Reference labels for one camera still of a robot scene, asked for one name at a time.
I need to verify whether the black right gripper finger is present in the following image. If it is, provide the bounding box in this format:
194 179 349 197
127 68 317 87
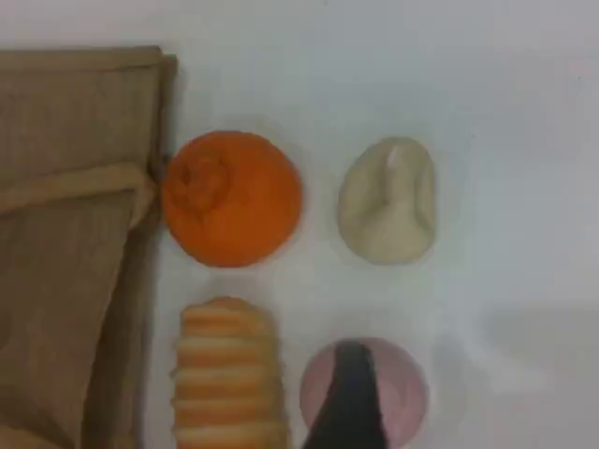
301 339 392 449

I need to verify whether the long orange striped bread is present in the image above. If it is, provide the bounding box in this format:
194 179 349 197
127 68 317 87
170 295 291 449

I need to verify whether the brown jute tote bag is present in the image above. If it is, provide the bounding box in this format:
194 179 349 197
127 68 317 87
0 45 179 449

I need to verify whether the orange tangerine shaped pastry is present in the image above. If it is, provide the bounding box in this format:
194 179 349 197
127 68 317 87
160 129 303 268

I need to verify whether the pink peach shaped bun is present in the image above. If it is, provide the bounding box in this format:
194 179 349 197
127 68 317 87
299 337 430 449

